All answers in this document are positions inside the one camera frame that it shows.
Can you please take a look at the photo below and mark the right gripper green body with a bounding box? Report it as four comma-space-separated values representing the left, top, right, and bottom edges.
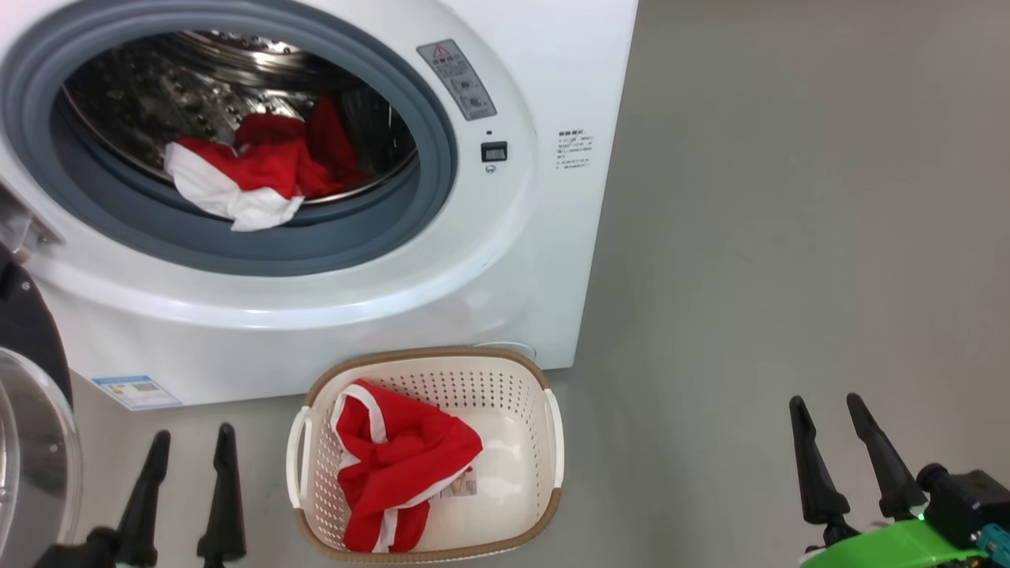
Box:
799, 513, 987, 568

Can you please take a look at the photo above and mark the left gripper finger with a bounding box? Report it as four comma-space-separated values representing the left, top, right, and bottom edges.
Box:
197, 423, 247, 567
114, 430, 171, 567

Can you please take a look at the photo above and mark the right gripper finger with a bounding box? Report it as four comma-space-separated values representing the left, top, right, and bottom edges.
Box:
847, 393, 926, 520
789, 396, 851, 525

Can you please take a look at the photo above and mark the black round glass washer door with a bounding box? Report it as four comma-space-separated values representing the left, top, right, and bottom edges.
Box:
0, 245, 84, 568

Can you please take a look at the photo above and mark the red garment with white trim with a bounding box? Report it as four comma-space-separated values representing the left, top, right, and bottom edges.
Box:
330, 379, 484, 553

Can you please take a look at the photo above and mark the red and white garment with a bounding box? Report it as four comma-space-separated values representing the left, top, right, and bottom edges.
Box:
164, 96, 368, 232

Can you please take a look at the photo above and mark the basket barcode sticker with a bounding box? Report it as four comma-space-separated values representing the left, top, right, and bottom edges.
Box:
442, 467, 479, 499

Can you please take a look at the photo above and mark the cream basket with brown rim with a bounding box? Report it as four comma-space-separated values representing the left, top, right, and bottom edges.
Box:
286, 347, 565, 564

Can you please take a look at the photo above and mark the white front-load washing machine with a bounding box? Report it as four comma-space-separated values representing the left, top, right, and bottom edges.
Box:
0, 0, 638, 407

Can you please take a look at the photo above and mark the blue energy label sticker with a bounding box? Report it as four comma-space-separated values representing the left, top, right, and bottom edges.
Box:
92, 375, 182, 411

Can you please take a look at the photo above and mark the grey warning sticker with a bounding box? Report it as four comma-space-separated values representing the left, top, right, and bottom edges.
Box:
417, 39, 498, 121

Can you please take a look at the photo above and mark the teal right camera connector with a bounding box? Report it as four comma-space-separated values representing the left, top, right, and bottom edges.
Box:
977, 527, 1010, 562

